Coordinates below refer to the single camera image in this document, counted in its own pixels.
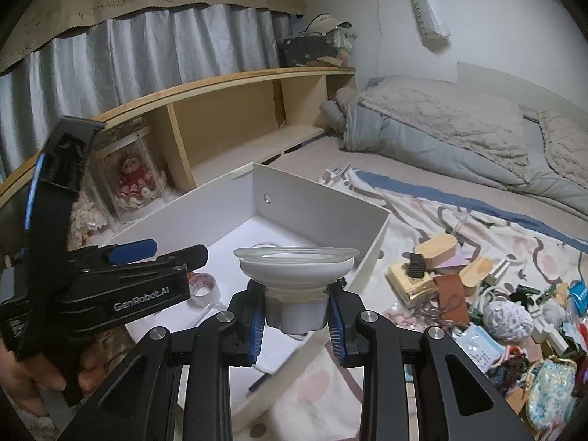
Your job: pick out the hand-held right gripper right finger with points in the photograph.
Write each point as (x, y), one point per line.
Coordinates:
(335, 330)

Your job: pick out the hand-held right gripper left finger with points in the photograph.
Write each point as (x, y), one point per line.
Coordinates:
(254, 330)

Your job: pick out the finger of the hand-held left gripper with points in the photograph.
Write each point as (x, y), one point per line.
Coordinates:
(133, 249)
(183, 258)

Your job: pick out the white shoe box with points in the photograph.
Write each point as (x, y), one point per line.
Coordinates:
(312, 206)

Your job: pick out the person's left hand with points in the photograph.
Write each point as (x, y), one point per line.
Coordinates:
(36, 374)

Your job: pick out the clear tape roll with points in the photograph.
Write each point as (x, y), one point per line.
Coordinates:
(202, 285)

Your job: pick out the plush in clear case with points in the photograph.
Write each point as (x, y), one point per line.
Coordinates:
(87, 220)

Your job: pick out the doll in clear case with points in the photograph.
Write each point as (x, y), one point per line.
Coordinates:
(133, 179)

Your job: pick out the bag of pink beads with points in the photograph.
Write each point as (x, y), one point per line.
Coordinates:
(404, 319)

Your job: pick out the yellow soap box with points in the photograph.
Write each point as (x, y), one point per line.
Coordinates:
(409, 288)

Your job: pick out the small black box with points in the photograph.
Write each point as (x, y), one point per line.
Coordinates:
(415, 264)

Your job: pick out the small brown leather piece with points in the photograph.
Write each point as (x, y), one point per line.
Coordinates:
(450, 298)

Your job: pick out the wooden oval box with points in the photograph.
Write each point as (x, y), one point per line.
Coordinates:
(441, 246)
(477, 275)

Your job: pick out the white printed packet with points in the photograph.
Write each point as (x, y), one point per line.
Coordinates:
(477, 347)

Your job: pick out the wooden shelf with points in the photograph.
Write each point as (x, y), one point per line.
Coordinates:
(220, 115)

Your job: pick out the white clothespins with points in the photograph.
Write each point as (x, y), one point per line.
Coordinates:
(335, 174)

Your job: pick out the printed blanket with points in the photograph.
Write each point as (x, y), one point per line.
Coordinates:
(459, 220)

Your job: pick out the white lace scrunchie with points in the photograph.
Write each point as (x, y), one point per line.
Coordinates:
(510, 319)

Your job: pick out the brown braided scrunchie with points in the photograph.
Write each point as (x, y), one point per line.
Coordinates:
(512, 367)

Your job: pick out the grey curtain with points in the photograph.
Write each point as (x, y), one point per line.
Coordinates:
(138, 50)

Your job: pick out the white plug adapter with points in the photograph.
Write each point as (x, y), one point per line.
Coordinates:
(556, 340)

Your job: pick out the iridescent coin pouch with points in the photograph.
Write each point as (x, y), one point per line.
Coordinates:
(549, 390)

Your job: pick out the grey comforter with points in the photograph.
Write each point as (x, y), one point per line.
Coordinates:
(436, 124)

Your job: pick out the black bag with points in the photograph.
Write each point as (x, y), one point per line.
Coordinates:
(305, 50)

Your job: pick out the blue packet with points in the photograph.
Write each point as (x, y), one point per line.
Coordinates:
(579, 294)

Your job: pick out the small plush toy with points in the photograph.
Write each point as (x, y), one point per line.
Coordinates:
(345, 40)

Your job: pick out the white cap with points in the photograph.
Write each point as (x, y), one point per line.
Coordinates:
(326, 23)

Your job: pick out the white hanging paper bag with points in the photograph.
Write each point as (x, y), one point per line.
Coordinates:
(429, 9)

